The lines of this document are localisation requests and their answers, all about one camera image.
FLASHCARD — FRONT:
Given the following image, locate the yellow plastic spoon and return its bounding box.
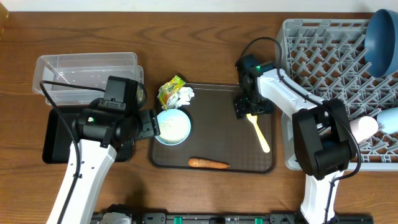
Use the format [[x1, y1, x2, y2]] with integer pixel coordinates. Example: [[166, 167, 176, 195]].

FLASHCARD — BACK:
[[246, 114, 271, 153]]

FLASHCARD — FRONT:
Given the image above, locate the pink cup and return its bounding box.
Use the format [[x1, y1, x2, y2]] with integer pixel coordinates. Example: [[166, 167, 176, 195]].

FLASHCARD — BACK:
[[349, 116, 379, 144]]

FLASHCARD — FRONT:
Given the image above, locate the light blue cup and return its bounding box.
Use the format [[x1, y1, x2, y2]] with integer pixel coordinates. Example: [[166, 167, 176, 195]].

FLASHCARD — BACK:
[[377, 108, 398, 134]]

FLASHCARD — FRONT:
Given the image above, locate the dark blue plate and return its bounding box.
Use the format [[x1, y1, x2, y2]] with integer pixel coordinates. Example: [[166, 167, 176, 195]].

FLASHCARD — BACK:
[[364, 9, 397, 78]]

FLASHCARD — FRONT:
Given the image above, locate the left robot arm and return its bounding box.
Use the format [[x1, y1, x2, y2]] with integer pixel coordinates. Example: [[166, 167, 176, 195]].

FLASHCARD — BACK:
[[42, 110, 134, 223]]

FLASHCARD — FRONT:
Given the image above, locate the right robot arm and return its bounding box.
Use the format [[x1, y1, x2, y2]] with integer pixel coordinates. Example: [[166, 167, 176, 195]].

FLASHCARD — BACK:
[[234, 55, 359, 223]]

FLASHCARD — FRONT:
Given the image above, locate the grey dishwasher rack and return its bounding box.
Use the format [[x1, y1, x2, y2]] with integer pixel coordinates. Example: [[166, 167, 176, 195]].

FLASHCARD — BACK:
[[277, 19, 397, 172]]

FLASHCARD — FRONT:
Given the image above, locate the light blue rice bowl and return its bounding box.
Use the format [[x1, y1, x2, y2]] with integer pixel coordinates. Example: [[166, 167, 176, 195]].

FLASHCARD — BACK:
[[155, 109, 192, 146]]

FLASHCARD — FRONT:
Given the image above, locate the yellow green snack wrapper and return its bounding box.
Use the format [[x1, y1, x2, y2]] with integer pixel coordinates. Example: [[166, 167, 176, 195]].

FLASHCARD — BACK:
[[157, 75, 186, 110]]

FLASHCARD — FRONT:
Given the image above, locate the crumpled white tissue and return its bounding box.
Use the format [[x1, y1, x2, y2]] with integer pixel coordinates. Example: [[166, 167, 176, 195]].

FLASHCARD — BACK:
[[162, 87, 195, 110]]

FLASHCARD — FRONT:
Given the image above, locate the brown serving tray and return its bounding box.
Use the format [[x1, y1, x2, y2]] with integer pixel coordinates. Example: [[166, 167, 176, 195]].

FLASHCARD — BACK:
[[148, 83, 277, 174]]

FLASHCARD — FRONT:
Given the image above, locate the orange carrot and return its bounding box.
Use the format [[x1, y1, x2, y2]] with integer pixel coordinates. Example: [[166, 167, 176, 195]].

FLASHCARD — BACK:
[[188, 158, 229, 169]]

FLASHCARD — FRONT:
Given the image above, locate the clear plastic bin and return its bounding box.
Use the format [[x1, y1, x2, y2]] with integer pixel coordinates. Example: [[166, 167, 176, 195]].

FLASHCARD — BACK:
[[32, 52, 144, 106]]

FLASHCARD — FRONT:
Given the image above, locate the black plastic tray bin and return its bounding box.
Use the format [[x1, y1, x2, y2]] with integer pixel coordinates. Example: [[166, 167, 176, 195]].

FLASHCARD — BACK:
[[42, 105, 135, 164]]

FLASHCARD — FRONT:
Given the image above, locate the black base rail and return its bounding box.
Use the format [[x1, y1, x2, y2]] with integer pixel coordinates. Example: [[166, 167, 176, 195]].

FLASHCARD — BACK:
[[90, 203, 374, 224]]

